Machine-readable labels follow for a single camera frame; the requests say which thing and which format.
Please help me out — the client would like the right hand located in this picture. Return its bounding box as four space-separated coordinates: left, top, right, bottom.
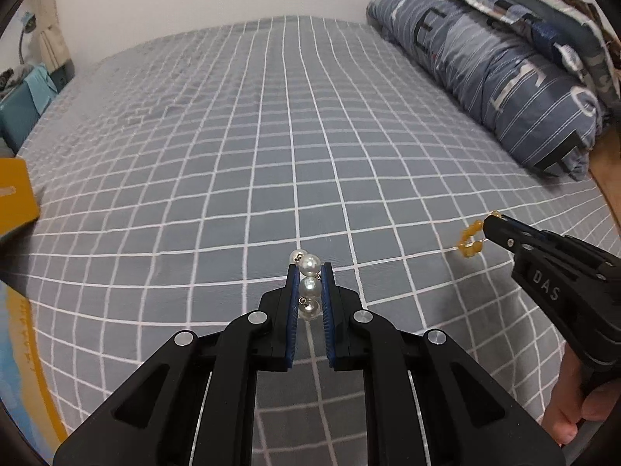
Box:
541 344 620 445

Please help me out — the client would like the blue grey striped pillow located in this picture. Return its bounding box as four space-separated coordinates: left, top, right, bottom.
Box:
366 0 603 180

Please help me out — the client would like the grey checked bed sheet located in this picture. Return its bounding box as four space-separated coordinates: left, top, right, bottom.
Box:
14 14 621 466

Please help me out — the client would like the patterned folded blanket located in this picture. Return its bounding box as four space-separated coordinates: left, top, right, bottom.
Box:
461 0 620 111

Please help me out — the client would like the teal suitcase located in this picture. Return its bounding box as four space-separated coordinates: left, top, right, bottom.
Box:
1 64 58 154

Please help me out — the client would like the blue desk lamp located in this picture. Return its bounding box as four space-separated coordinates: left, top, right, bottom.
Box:
18 12 37 65

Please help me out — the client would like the white pearl string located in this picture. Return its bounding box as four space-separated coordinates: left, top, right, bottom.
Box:
288 248 322 322

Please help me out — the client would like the yellow amber bead bracelet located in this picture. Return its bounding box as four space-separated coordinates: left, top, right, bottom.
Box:
456 209 503 258

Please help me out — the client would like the open white blue cardboard box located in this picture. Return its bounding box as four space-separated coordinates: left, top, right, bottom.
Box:
1 158 68 465

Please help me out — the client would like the beige curtain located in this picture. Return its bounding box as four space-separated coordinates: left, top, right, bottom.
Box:
38 24 71 73

